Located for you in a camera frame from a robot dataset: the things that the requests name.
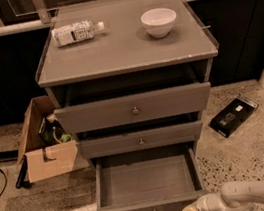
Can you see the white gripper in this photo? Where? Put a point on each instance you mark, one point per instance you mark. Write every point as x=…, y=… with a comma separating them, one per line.
x=207, y=205

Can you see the grey bottom drawer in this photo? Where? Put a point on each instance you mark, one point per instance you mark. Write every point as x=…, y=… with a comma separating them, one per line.
x=159, y=179

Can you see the grey drawer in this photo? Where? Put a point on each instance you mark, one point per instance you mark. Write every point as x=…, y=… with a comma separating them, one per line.
x=142, y=107
x=159, y=179
x=153, y=138

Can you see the grey middle drawer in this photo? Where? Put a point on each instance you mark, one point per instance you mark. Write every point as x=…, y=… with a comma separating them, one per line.
x=153, y=138

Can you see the grey top drawer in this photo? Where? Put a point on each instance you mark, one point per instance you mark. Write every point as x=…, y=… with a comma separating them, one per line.
x=142, y=107

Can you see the grey wooden drawer cabinet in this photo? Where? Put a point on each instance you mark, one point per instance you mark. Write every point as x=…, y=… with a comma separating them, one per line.
x=125, y=60

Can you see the black flat device on floor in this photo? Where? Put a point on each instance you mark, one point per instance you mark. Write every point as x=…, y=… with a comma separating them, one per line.
x=231, y=117

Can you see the brown cardboard box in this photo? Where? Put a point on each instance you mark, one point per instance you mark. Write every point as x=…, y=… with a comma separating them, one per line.
x=45, y=161

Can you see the green items in box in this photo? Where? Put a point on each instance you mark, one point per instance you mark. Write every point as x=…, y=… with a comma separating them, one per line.
x=51, y=132

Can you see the black tool beside box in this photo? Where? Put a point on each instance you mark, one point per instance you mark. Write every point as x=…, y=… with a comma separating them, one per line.
x=21, y=182

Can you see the white ceramic bowl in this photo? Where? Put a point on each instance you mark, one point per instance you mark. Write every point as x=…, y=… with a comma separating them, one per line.
x=158, y=22

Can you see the plastic water bottle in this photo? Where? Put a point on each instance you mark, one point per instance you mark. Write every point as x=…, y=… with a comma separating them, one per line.
x=76, y=32

